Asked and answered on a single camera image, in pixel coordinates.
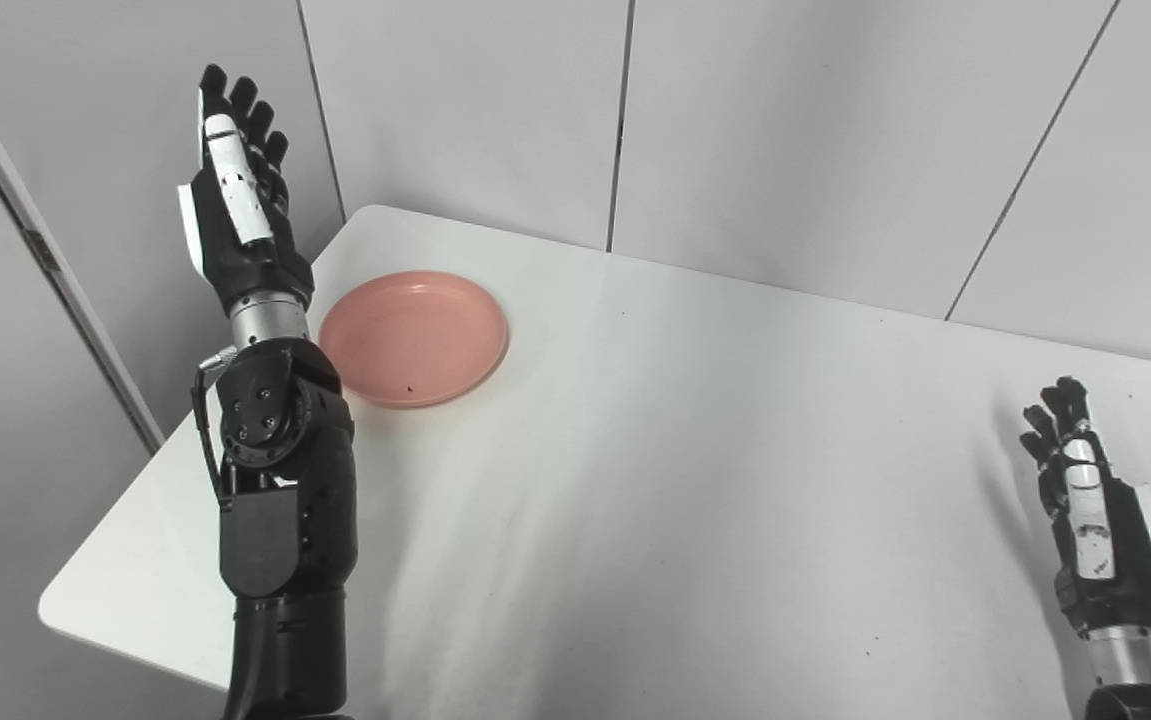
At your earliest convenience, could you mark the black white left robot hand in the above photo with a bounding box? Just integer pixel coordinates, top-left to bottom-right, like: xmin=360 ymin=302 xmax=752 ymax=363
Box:
xmin=176 ymin=64 xmax=317 ymax=317

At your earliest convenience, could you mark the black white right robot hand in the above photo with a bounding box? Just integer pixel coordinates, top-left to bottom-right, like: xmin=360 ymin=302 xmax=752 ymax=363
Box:
xmin=1020 ymin=376 xmax=1151 ymax=639

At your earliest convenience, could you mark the pink round plate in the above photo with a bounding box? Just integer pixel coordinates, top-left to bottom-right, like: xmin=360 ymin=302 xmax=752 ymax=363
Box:
xmin=318 ymin=270 xmax=510 ymax=409

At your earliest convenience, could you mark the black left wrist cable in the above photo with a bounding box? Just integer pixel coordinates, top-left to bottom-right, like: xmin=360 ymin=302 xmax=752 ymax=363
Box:
xmin=190 ymin=347 xmax=240 ymax=511

